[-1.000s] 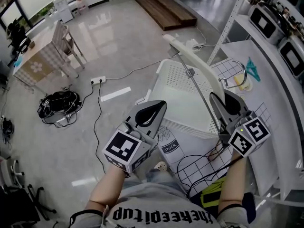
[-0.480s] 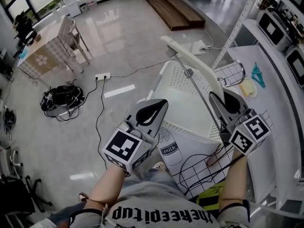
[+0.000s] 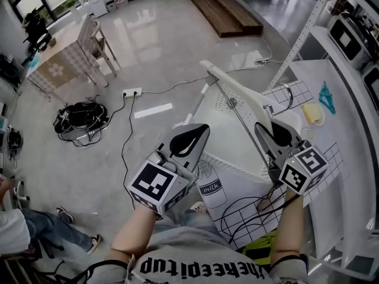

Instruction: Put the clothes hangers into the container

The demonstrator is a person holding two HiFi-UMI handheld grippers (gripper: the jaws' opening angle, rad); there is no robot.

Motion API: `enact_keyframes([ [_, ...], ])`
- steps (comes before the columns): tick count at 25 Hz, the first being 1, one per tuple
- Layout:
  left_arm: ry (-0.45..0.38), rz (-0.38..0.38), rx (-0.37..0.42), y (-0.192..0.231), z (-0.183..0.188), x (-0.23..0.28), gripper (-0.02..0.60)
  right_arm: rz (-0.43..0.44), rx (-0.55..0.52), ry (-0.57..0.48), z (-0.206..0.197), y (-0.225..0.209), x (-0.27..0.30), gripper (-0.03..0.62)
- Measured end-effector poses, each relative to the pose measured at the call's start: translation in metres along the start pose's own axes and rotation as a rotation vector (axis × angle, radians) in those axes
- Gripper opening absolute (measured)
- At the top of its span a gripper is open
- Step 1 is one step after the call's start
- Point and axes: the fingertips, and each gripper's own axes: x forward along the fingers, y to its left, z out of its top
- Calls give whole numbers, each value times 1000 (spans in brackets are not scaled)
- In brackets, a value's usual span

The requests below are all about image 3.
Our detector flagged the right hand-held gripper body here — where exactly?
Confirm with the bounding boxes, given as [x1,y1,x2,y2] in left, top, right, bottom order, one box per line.
[268,140,330,195]

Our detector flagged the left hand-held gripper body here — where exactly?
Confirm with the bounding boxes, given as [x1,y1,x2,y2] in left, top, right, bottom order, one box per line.
[127,149,197,216]

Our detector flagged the teal clothes hanger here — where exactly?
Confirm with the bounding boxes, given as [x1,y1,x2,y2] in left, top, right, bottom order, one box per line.
[318,80,338,115]

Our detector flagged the person's left forearm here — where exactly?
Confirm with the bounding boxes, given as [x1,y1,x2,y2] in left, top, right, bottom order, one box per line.
[104,202,164,263]

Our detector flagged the person's right forearm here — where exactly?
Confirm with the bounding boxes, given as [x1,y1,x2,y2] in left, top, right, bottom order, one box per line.
[270,187,305,266]

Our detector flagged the yellow sponge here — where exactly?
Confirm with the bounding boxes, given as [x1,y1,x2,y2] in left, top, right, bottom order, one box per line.
[301,101,326,127]

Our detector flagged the white paper strip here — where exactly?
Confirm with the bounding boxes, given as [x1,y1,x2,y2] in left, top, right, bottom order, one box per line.
[134,102,174,120]

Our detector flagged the person's pink shoe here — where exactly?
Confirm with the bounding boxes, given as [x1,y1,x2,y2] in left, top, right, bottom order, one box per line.
[189,201,207,214]

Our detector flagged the person's blue jeans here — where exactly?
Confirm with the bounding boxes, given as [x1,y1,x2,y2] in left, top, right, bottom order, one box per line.
[152,208,221,240]

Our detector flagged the white metal shelving rack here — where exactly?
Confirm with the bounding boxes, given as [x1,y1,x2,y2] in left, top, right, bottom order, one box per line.
[265,0,379,277]

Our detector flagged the white grid-print tablecloth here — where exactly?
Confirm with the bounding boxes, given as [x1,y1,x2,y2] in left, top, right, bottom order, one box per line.
[194,78,347,250]

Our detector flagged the person's gray printed shirt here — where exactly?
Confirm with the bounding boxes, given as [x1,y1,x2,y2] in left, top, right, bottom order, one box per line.
[87,217,310,284]

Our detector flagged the white microwave oven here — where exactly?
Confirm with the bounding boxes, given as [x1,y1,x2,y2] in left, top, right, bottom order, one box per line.
[327,12,374,69]

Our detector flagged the light wooden chair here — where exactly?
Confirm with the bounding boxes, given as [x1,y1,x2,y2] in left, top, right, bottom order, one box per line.
[87,21,121,87]

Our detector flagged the checkered cloth table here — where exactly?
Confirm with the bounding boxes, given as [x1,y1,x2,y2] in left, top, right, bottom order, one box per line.
[25,15,103,99]

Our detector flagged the brown wooden step platform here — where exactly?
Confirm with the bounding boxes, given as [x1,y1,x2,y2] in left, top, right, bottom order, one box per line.
[185,0,264,38]

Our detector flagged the black office chair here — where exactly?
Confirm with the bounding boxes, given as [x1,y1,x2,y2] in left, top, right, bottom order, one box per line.
[22,8,50,52]

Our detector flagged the black power cable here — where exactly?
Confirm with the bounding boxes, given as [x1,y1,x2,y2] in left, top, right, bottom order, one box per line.
[120,95,140,195]

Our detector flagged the white power cable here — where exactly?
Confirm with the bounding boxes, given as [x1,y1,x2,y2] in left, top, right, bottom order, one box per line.
[141,35,285,95]

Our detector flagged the black bag with cables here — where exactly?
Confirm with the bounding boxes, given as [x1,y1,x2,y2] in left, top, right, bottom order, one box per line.
[52,99,111,147]

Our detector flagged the black device with cables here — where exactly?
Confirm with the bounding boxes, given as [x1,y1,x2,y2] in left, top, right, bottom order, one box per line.
[6,125,24,169]

